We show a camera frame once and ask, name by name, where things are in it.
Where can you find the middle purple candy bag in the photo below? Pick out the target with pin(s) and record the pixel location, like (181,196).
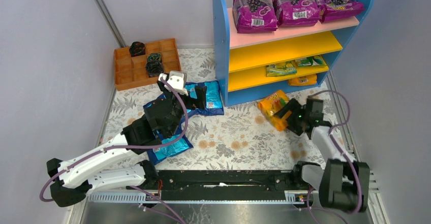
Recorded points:
(290,13)

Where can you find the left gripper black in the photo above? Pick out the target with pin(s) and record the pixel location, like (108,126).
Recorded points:
(188,99)

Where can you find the purple candy bag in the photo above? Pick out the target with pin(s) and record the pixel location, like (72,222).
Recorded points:
(290,13)
(331,10)
(254,16)

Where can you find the left purple candy bag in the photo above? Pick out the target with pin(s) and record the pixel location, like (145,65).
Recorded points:
(254,16)

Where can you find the black tape roll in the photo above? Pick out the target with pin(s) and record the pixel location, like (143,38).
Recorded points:
(154,57)
(154,68)
(137,49)

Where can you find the wooden compartment tray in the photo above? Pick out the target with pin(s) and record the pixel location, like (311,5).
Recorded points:
(130,72)

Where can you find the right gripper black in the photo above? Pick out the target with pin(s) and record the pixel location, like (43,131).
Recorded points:
(289,115)

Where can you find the orange mango candy bag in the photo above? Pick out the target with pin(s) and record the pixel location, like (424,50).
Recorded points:
(272,108)

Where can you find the blue candy bag middle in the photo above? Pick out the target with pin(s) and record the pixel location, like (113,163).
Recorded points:
(190,112)

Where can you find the black tape roll front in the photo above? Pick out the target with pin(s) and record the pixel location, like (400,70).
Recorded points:
(154,68)

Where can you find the blue candy bag right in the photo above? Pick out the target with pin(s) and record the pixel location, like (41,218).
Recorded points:
(214,104)

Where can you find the orange candy bag under shelf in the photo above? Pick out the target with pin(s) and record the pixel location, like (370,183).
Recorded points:
(303,80)

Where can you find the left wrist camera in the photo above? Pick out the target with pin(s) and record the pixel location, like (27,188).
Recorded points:
(176,79)

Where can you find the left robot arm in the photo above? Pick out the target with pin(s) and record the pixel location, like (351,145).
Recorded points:
(163,124)

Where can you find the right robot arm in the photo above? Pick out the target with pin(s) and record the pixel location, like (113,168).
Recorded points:
(343,183)

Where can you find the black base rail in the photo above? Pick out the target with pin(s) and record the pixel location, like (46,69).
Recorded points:
(231,185)

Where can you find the yellow green Fox's candy bag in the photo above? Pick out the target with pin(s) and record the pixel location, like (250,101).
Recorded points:
(281,69)

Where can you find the blue shelf unit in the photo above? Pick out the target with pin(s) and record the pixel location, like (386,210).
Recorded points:
(241,59)

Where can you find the black tape roll middle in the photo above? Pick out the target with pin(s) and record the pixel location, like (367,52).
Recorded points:
(154,57)

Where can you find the black tape roll back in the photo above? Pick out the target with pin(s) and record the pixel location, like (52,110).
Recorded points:
(137,49)

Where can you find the large blue candy bag front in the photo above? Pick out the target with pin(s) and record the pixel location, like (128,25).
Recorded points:
(159,154)

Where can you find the floral table mat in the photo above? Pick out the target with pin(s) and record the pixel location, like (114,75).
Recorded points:
(241,139)

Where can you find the right purple candy bag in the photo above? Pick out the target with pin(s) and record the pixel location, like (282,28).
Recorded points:
(331,10)

